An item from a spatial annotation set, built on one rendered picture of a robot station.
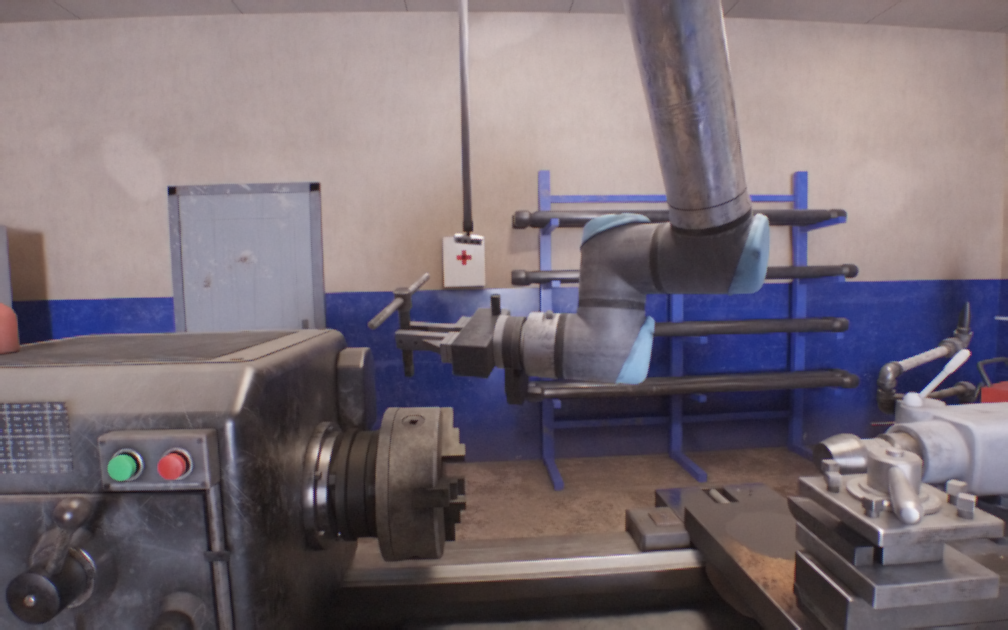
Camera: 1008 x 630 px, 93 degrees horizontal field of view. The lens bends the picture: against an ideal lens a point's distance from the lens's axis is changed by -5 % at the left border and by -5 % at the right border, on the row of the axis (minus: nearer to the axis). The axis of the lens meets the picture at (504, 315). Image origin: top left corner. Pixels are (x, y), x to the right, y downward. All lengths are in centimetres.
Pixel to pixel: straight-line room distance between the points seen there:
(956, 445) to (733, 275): 70
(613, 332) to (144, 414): 57
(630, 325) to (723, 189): 20
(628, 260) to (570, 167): 337
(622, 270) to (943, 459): 75
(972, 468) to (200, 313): 420
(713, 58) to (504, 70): 364
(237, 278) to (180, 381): 347
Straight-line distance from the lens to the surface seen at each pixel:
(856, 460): 110
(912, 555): 86
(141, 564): 77
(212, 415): 68
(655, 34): 54
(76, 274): 487
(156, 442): 68
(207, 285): 428
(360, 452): 87
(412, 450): 81
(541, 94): 412
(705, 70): 55
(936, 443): 119
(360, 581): 117
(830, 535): 85
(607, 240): 67
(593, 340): 66
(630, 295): 66
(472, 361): 67
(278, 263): 407
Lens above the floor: 144
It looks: 4 degrees down
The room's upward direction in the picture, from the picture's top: 1 degrees counter-clockwise
